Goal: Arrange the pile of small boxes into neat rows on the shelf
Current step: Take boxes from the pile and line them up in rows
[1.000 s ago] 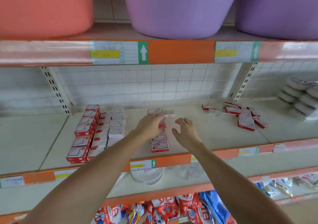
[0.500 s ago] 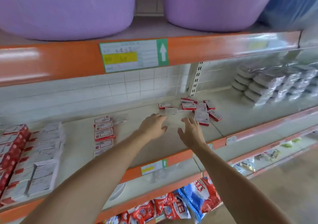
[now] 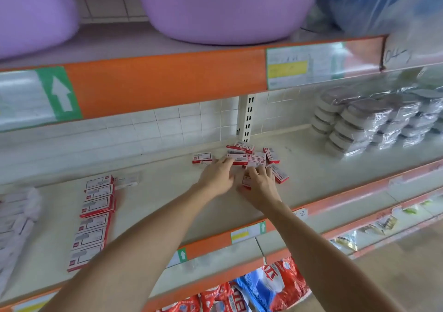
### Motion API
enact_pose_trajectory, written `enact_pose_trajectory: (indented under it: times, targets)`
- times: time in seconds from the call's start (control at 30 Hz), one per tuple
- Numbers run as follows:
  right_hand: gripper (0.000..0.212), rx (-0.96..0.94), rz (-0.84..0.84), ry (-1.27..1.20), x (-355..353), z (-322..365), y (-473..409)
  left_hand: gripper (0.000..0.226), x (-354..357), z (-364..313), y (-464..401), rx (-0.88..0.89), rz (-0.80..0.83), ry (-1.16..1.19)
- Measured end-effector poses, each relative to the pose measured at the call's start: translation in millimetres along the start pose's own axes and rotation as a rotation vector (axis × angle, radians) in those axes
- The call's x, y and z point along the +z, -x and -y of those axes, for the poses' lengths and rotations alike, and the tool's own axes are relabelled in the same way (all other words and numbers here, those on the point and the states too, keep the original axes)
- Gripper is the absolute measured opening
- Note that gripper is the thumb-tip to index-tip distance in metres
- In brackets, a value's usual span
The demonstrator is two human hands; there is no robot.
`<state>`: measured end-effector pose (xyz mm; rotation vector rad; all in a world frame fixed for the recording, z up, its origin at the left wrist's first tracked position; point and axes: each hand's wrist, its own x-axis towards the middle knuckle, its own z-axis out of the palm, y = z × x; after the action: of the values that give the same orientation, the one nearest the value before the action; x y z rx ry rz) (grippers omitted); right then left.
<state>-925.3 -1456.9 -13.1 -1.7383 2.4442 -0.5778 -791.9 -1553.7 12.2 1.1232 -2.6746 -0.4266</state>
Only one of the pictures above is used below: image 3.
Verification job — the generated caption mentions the person's left hand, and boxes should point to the person's left hand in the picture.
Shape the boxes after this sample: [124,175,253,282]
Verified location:
[195,157,236,200]

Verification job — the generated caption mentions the person's right hand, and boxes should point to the person's right hand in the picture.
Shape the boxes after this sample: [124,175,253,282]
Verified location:
[239,166,283,212]

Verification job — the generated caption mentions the pile of red white boxes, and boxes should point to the pile of red white boxes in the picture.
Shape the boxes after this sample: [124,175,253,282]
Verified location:
[192,142,291,191]

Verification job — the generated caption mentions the white shelf with orange edges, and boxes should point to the white shelf with orange edges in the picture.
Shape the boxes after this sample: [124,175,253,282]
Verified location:
[0,31,443,312]

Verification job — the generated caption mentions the person's right forearm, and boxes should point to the person's right forearm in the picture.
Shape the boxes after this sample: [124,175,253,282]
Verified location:
[263,199,406,312]

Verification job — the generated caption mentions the person's left forearm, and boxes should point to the person's left forearm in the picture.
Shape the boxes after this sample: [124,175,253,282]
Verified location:
[42,187,216,312]

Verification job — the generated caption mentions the white perforated shelf upright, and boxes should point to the white perforated shelf upright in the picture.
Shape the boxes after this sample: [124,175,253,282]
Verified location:
[237,95,257,143]

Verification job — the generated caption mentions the small price label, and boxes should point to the small price label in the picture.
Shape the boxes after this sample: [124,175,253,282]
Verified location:
[10,291,60,312]
[229,220,268,245]
[166,248,188,268]

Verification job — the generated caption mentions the pile of large red bags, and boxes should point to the pile of large red bags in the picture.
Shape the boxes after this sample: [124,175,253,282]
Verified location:
[159,256,313,312]

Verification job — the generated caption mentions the large label with green arrow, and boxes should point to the large label with green arrow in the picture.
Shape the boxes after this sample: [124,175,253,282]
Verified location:
[0,66,83,133]
[266,41,347,92]

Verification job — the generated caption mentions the stacks of wrapped containers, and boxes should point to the stacks of wrapped containers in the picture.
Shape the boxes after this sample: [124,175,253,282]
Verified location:
[309,85,443,159]

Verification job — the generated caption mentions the purple plastic basin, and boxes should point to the purple plastic basin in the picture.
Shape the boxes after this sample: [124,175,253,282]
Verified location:
[132,0,327,46]
[0,0,81,60]

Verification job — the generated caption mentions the blue plastic bag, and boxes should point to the blue plastic bag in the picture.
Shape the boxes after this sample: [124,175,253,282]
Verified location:
[305,0,443,43]

